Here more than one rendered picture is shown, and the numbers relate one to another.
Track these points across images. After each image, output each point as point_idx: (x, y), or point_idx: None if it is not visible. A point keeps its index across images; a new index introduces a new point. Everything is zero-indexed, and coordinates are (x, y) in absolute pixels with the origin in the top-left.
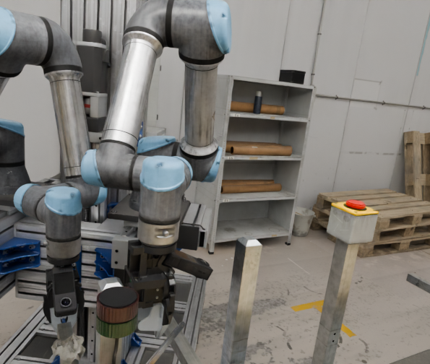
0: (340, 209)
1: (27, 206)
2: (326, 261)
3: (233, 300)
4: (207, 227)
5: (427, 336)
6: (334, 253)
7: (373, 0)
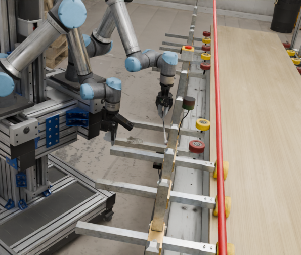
0: (186, 50)
1: (98, 94)
2: None
3: (180, 93)
4: None
5: (122, 100)
6: (183, 67)
7: None
